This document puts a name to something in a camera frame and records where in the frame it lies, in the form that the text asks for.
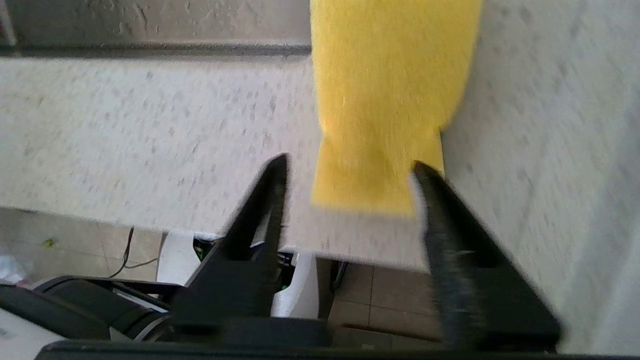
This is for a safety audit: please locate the thin black floor cable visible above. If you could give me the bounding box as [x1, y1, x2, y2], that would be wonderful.
[109, 226, 160, 279]

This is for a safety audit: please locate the yellow green sponge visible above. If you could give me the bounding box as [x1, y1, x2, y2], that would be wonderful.
[309, 0, 484, 217]

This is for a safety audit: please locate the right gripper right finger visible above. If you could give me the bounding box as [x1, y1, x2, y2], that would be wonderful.
[411, 160, 562, 350]

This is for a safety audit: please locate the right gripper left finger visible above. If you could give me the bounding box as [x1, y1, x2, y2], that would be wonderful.
[171, 153, 291, 328]

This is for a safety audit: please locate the stainless steel sink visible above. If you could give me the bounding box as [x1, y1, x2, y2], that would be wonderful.
[0, 0, 312, 57]

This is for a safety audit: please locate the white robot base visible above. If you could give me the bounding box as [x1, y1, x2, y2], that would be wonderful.
[156, 231, 321, 319]

